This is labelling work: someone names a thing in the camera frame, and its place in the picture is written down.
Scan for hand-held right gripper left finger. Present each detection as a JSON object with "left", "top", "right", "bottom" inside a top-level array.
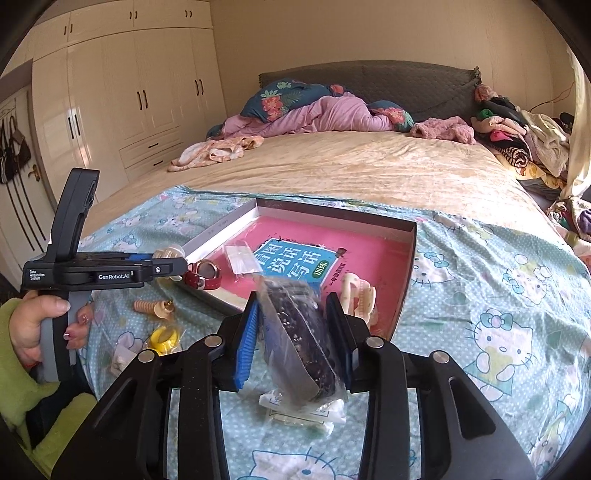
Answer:
[{"left": 48, "top": 290, "right": 262, "bottom": 480}]

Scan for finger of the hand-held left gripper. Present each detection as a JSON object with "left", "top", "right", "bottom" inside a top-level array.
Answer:
[
  {"left": 143, "top": 257, "right": 190, "bottom": 287},
  {"left": 78, "top": 251, "right": 156, "bottom": 267}
]

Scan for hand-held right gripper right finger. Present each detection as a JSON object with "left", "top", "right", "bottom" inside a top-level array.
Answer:
[{"left": 324, "top": 292, "right": 539, "bottom": 480}]

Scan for red bead hair tie packet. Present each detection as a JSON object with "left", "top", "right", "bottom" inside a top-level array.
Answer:
[{"left": 182, "top": 259, "right": 223, "bottom": 291}]

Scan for cream hair claw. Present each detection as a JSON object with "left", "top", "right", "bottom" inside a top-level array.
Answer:
[{"left": 339, "top": 272, "right": 380, "bottom": 329}]

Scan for dark bead bracelet bag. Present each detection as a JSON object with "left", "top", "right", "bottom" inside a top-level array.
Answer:
[{"left": 255, "top": 275, "right": 349, "bottom": 407}]

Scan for earring card packet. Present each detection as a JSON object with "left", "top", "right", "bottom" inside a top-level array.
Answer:
[{"left": 224, "top": 244, "right": 262, "bottom": 278}]

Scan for pink box lid tray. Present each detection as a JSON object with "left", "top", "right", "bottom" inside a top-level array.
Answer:
[{"left": 173, "top": 198, "right": 417, "bottom": 335}]

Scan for person's left forearm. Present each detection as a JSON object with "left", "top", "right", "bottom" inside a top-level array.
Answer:
[{"left": 0, "top": 298, "right": 100, "bottom": 469}]

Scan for person's left hand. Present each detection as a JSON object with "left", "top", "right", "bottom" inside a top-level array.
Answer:
[{"left": 9, "top": 294, "right": 93, "bottom": 370}]

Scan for white door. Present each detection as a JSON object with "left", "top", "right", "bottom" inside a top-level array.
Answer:
[{"left": 0, "top": 69, "right": 61, "bottom": 291}]

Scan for clear packet of white pieces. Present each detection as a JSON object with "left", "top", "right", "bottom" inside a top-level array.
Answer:
[{"left": 259, "top": 388, "right": 347, "bottom": 437}]

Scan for hanging dark bags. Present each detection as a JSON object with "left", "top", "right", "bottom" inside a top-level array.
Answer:
[{"left": 0, "top": 113, "right": 32, "bottom": 185}]

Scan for small clear packet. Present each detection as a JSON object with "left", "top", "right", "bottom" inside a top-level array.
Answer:
[{"left": 107, "top": 344, "right": 139, "bottom": 376}]

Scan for peach crumpled garment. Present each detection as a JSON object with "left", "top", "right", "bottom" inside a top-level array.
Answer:
[{"left": 167, "top": 135, "right": 265, "bottom": 173}]

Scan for cream wardrobe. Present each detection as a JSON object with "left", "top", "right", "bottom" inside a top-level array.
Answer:
[{"left": 28, "top": 0, "right": 228, "bottom": 204}]

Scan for cartoon cat printed quilt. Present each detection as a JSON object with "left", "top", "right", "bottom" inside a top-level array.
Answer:
[{"left": 76, "top": 185, "right": 591, "bottom": 480}]

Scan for beige bedspread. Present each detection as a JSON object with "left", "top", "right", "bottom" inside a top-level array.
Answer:
[{"left": 95, "top": 129, "right": 561, "bottom": 227}]

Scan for dark teal cloth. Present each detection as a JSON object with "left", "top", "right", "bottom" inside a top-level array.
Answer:
[{"left": 25, "top": 381, "right": 95, "bottom": 446}]

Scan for dark blue floral pillow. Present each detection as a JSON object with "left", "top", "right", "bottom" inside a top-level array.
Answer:
[
  {"left": 240, "top": 79, "right": 333, "bottom": 121},
  {"left": 367, "top": 100, "right": 415, "bottom": 132}
]

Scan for pink quilt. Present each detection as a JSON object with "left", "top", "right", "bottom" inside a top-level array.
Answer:
[{"left": 206, "top": 91, "right": 398, "bottom": 139}]

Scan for pink fuzzy garment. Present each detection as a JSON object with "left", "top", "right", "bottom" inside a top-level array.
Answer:
[{"left": 410, "top": 116, "right": 476, "bottom": 146}]

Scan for grey padded headboard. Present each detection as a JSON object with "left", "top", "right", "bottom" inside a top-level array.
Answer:
[{"left": 257, "top": 60, "right": 481, "bottom": 123}]

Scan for basket of clothes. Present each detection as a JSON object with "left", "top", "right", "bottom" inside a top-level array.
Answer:
[{"left": 547, "top": 196, "right": 591, "bottom": 241}]

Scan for pile of mixed clothes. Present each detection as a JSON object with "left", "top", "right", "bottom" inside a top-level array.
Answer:
[{"left": 471, "top": 84, "right": 575, "bottom": 199}]

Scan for cream curtain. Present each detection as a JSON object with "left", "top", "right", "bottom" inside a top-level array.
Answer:
[{"left": 566, "top": 48, "right": 591, "bottom": 199}]

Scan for yellow ring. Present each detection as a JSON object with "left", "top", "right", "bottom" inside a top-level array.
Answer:
[{"left": 148, "top": 325, "right": 182, "bottom": 355}]

